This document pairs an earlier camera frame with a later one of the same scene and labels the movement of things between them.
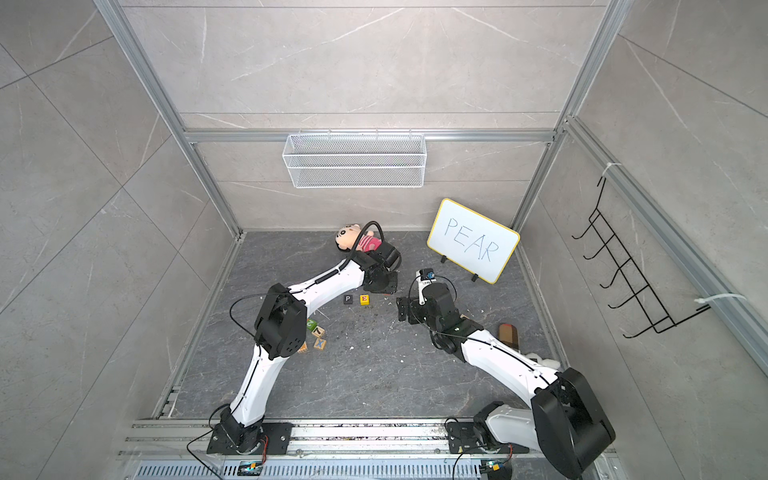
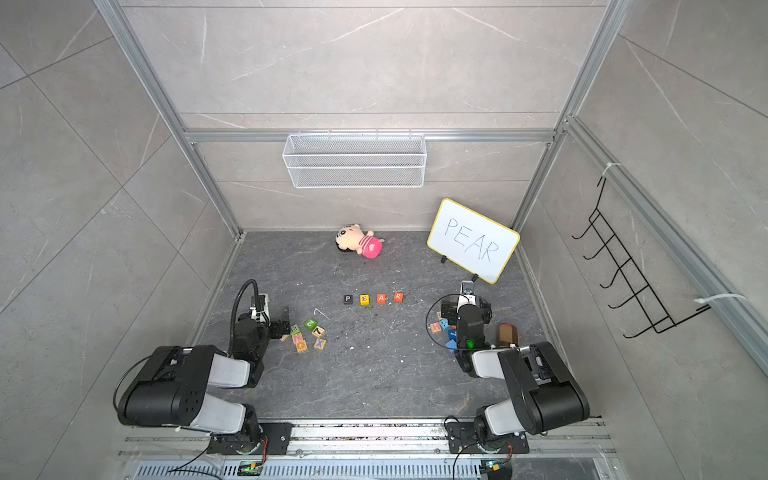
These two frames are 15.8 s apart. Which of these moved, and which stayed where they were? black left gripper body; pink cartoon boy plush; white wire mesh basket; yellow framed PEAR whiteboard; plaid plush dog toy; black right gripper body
Moved: black left gripper body; black right gripper body
Stayed: plaid plush dog toy; yellow framed PEAR whiteboard; white wire mesh basket; pink cartoon boy plush
